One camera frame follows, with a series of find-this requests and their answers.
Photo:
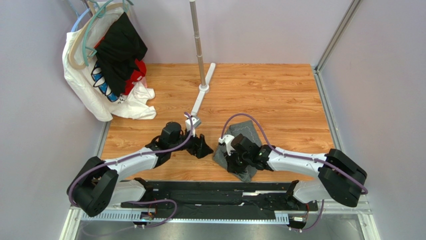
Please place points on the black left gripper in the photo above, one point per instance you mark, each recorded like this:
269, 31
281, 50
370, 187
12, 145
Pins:
199, 147

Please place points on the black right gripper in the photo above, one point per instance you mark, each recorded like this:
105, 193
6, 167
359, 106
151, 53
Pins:
235, 161

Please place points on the grey cloth napkin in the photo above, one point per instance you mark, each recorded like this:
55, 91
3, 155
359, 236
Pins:
248, 130

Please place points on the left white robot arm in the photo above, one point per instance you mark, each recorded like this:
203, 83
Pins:
101, 183

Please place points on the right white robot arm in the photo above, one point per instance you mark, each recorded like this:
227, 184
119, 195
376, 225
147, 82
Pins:
335, 175

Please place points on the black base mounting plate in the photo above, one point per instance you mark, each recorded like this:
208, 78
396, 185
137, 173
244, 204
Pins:
227, 200

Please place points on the white stand base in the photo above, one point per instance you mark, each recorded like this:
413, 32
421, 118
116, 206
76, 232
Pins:
203, 90

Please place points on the red garment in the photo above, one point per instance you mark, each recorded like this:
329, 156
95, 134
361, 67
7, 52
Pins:
134, 78

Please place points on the black garment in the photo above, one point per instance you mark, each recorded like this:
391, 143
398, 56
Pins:
122, 27

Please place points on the silver metal stand pole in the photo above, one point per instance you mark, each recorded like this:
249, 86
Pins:
198, 45

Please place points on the white T-shirt with print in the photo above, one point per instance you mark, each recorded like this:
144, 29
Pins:
90, 86

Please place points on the teal clothes hanger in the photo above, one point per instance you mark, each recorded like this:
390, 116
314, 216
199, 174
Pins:
105, 14

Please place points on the beige clothes hanger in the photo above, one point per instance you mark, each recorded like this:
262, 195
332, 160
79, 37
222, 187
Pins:
78, 43

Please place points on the blue clothes hanger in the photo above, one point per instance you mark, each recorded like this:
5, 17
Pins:
81, 20

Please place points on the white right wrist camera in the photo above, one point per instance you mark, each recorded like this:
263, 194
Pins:
225, 145

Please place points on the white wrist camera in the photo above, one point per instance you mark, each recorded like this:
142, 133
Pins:
225, 145
192, 123

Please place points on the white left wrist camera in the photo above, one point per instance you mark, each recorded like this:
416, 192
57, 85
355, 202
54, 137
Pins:
192, 123

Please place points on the aluminium corner post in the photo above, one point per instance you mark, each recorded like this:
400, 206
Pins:
345, 21

